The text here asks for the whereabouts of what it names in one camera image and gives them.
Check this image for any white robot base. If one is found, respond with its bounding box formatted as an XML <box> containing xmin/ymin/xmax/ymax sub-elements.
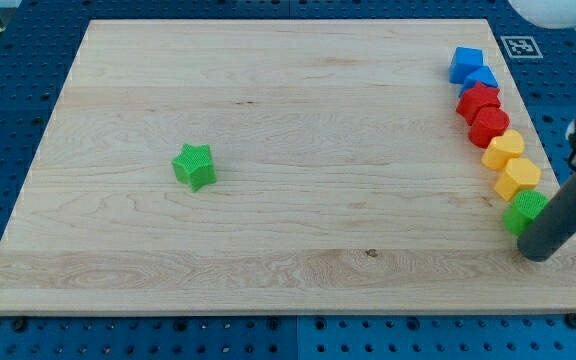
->
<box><xmin>509</xmin><ymin>0</ymin><xmax>576</xmax><ymax>29</ymax></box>

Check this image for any green star block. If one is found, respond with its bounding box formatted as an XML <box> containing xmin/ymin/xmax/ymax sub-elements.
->
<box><xmin>171</xmin><ymin>143</ymin><xmax>217</xmax><ymax>192</ymax></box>

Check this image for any red star block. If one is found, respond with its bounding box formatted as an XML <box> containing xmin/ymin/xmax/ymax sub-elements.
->
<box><xmin>456</xmin><ymin>82</ymin><xmax>501</xmax><ymax>126</ymax></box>

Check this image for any wooden board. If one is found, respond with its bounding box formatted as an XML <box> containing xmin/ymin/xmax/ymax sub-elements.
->
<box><xmin>0</xmin><ymin>19</ymin><xmax>576</xmax><ymax>317</ymax></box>

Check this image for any red cylinder block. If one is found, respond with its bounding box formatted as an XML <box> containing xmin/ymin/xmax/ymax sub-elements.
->
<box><xmin>468</xmin><ymin>107</ymin><xmax>510</xmax><ymax>149</ymax></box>

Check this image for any blue cube block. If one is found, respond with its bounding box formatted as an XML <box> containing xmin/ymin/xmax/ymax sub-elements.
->
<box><xmin>449</xmin><ymin>47</ymin><xmax>484</xmax><ymax>84</ymax></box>

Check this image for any blue triangle block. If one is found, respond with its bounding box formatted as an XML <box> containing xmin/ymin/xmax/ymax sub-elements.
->
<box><xmin>459</xmin><ymin>66</ymin><xmax>498</xmax><ymax>96</ymax></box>

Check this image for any yellow heart block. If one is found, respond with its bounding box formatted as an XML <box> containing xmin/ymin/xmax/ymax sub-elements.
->
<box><xmin>481</xmin><ymin>129</ymin><xmax>525</xmax><ymax>171</ymax></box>

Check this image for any yellow hexagon block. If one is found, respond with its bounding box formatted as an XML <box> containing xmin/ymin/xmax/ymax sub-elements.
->
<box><xmin>494</xmin><ymin>158</ymin><xmax>542</xmax><ymax>202</ymax></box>

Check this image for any green cylinder block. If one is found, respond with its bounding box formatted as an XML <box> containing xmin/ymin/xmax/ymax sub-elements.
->
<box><xmin>502</xmin><ymin>190</ymin><xmax>549</xmax><ymax>236</ymax></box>

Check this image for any white fiducial marker tag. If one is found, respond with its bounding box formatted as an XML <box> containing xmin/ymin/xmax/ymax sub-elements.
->
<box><xmin>500</xmin><ymin>35</ymin><xmax>543</xmax><ymax>59</ymax></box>

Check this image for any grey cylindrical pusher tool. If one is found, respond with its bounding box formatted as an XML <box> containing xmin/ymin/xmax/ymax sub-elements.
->
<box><xmin>517</xmin><ymin>172</ymin><xmax>576</xmax><ymax>262</ymax></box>

